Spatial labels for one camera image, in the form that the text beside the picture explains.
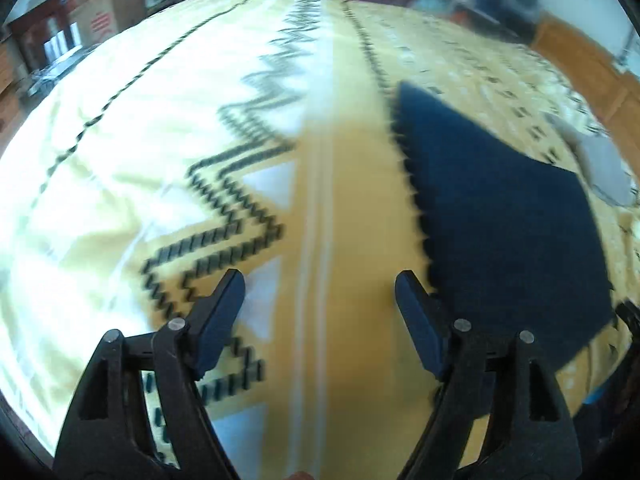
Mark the blue denim pants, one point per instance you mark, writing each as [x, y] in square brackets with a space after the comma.
[500, 220]

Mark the wooden headboard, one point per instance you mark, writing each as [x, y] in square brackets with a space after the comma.
[590, 65]

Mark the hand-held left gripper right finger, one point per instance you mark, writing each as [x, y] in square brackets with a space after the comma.
[420, 325]

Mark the large cardboard box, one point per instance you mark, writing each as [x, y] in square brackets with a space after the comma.
[102, 17]

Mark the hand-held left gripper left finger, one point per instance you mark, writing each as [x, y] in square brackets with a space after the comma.
[222, 320]

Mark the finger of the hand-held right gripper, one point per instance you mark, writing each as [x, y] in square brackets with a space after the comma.
[629, 317]

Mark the yellow patterned bed sheet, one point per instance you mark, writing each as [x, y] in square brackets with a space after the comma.
[350, 185]

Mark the pile of mixed clothes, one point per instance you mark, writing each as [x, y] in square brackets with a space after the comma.
[480, 0]

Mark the grey cloth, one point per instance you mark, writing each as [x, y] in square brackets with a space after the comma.
[605, 170]

